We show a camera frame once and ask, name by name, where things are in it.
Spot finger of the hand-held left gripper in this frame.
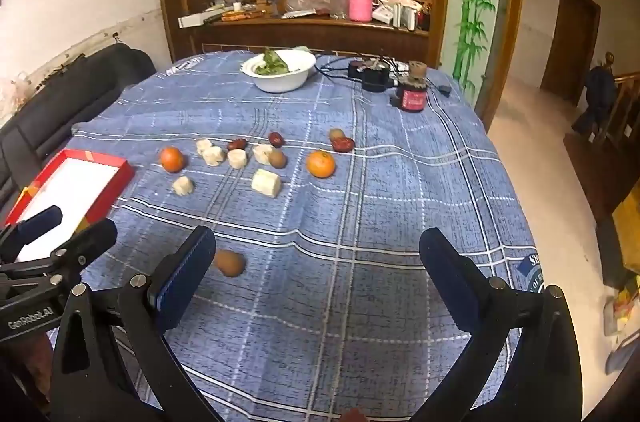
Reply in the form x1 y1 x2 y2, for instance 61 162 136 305
0 218 119 300
0 205 63 263

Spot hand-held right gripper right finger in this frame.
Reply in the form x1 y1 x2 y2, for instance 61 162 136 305
415 228 586 422

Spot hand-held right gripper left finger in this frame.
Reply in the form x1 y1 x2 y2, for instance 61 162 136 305
50 226 221 422

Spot red box tray white inside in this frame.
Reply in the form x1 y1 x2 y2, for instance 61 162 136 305
4 149 136 263

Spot orange mandarin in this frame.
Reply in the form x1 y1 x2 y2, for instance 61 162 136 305
306 150 337 179
160 146 186 173

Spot large peeled banana piece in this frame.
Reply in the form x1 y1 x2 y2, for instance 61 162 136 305
250 169 283 199

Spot black leather sofa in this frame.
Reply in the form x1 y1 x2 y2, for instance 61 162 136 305
0 42 156 213

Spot blue plaid tablecloth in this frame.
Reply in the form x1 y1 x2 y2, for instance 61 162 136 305
47 50 543 422

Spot clear gift wrap bag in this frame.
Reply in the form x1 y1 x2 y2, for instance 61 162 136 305
0 72 31 113

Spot yellow carton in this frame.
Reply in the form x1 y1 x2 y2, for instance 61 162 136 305
612 192 640 275

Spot red jar brown lid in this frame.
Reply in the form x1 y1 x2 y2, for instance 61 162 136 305
390 60 428 114

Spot black electric device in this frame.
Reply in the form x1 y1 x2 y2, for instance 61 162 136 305
347 58 396 92

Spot white bowl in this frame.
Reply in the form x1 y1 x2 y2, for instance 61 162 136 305
240 49 318 93

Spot green leafy vegetables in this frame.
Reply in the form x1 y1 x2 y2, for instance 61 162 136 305
255 47 291 77

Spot white flat box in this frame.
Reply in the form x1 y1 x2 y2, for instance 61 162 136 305
178 10 221 29

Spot dark blue jacket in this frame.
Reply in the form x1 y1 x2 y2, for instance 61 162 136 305
572 65 618 135

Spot wooden stair railing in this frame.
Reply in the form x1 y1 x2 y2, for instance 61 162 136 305
590 51 640 143

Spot brown wooden door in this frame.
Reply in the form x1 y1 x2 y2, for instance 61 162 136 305
540 0 601 106

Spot white boxes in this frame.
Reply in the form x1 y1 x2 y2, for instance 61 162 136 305
372 0 423 29

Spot crumpled clear plastic bag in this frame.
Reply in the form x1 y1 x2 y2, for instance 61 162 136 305
285 0 331 12

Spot black cable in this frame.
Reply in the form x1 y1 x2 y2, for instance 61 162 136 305
316 55 361 79

